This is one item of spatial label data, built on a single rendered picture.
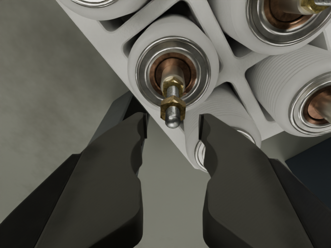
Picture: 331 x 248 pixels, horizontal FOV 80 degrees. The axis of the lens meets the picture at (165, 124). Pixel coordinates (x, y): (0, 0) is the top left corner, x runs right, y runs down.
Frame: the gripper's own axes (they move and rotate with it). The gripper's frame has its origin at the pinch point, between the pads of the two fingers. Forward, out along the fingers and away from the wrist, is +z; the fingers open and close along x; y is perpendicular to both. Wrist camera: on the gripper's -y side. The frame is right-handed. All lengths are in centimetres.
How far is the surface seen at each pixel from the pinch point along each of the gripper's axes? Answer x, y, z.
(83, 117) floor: -23.0, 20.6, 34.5
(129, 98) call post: -8.9, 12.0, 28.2
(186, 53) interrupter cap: 1.3, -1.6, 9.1
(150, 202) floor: -6, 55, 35
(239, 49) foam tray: 9.5, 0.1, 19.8
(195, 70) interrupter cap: 2.2, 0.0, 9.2
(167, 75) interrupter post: -0.5, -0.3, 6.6
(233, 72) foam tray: 8.3, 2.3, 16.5
